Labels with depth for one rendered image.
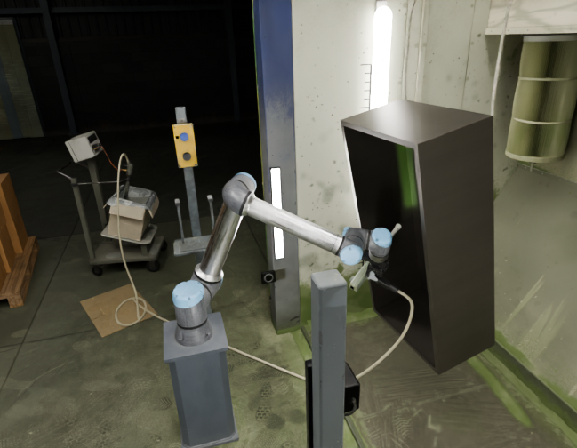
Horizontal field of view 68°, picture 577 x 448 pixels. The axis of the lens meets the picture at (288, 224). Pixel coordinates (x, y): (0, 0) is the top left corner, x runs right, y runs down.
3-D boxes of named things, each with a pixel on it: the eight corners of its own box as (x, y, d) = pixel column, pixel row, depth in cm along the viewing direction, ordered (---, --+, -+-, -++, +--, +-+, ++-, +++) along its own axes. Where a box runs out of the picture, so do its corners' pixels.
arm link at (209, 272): (180, 298, 222) (224, 173, 188) (194, 280, 237) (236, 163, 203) (206, 310, 221) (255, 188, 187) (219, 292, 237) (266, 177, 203)
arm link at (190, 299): (171, 325, 208) (165, 295, 201) (186, 305, 223) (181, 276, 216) (200, 329, 205) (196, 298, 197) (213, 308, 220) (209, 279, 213)
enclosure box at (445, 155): (420, 288, 269) (400, 99, 215) (495, 345, 218) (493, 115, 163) (372, 310, 261) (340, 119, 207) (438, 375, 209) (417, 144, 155)
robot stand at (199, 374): (181, 455, 226) (164, 360, 200) (180, 411, 253) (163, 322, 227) (239, 440, 233) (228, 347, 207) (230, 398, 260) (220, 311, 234)
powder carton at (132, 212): (114, 213, 429) (119, 177, 415) (157, 223, 437) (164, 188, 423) (97, 236, 380) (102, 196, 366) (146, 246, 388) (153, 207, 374)
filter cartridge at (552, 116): (570, 169, 277) (603, 28, 243) (553, 184, 254) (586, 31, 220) (511, 160, 301) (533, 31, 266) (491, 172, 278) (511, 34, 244)
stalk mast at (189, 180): (212, 325, 327) (184, 106, 261) (213, 330, 321) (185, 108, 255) (204, 327, 325) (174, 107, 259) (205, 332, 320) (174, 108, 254)
